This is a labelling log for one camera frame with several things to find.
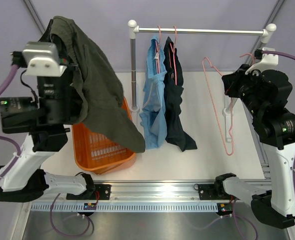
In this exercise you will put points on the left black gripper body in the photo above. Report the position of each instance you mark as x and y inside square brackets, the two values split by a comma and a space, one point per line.
[54, 103]

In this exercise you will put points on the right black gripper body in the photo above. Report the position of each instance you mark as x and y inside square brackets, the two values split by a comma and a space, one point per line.
[243, 87]

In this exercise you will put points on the olive green shorts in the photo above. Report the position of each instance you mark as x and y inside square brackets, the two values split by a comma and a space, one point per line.
[98, 86]

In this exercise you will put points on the pink hanger of green shorts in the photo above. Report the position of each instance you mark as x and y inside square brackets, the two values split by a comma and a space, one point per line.
[228, 124]

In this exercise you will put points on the dark navy shorts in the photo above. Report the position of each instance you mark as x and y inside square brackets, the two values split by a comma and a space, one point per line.
[173, 99]

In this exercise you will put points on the pink hanger of navy shorts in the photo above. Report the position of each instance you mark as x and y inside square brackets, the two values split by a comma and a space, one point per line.
[173, 62]

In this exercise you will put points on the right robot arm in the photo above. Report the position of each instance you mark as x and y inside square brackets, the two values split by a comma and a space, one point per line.
[274, 207]

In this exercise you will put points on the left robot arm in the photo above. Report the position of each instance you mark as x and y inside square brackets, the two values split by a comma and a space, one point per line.
[22, 179]

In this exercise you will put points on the light blue shorts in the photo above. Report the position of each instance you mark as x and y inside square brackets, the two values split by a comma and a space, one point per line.
[153, 111]

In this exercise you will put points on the pink hanger of blue shorts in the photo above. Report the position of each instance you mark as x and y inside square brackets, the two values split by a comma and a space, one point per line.
[157, 53]

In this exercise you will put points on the orange plastic laundry basket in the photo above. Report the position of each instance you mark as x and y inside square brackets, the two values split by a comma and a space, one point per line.
[95, 153]

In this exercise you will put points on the white metal clothes rack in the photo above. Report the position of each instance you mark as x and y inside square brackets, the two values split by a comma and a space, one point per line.
[264, 37]

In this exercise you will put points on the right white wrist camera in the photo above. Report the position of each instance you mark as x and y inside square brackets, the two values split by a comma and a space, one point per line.
[267, 60]

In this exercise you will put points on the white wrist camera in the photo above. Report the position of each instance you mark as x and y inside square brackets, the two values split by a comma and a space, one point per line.
[40, 59]
[267, 60]

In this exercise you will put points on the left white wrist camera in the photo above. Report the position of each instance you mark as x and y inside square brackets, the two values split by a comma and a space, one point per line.
[40, 59]

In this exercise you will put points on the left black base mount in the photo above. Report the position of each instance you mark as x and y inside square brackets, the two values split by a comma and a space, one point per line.
[101, 191]

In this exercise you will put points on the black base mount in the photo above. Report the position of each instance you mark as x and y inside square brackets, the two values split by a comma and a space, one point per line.
[212, 191]
[101, 191]

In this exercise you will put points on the aluminium rail frame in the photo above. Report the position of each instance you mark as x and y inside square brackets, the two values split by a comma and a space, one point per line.
[174, 180]

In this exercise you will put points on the slotted grey cable duct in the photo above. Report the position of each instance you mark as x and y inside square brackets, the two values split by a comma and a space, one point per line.
[142, 207]

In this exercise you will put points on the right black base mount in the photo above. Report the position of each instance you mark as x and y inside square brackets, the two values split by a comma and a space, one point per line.
[212, 191]

